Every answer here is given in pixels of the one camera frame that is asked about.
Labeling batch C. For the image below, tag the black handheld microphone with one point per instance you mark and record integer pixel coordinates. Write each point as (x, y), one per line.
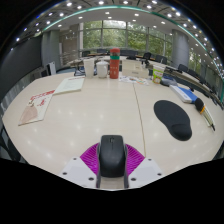
(199, 104)

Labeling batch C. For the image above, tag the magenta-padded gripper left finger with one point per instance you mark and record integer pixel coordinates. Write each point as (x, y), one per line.
(89, 158)

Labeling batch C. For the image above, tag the long curved conference desk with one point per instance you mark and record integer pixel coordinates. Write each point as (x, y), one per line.
(191, 82)

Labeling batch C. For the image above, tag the blue and white book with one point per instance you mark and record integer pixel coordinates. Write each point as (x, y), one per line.
(183, 94)

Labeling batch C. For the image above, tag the white paper cup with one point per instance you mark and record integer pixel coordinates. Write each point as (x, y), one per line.
(89, 68)

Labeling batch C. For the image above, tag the dark conference desk device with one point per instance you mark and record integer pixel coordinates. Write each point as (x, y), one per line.
(168, 81)

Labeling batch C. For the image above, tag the red and white pamphlet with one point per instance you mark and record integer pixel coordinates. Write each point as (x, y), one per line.
(36, 106)

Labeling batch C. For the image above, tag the dark office chairs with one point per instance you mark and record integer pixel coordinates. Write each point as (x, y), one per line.
(182, 67)

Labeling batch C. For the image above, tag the ceiling lights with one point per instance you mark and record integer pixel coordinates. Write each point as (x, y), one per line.
(79, 7)

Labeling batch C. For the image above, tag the white booklet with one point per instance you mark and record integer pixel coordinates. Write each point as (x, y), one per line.
(69, 85)

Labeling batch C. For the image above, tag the black computer mouse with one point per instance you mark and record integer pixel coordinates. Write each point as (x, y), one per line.
(112, 156)

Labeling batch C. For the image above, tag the green printed drink cup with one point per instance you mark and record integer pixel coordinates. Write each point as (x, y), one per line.
(158, 75)

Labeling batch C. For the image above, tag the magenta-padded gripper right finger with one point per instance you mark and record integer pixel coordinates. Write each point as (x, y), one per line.
(135, 158)

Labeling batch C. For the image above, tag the red drink bottle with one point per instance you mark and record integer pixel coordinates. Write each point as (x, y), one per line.
(114, 65)

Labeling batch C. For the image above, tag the black mouse pad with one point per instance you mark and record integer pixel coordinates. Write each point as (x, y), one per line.
(173, 118)

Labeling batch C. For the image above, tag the white lidded mug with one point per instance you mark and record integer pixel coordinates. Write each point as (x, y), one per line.
(102, 70)

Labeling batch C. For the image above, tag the colourful printed leaflet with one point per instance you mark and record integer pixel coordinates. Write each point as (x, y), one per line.
(133, 80)

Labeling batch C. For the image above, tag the white standing board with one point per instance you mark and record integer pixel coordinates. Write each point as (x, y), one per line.
(52, 68)

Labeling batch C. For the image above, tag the white cardboard box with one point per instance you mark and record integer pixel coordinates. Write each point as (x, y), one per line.
(135, 70)

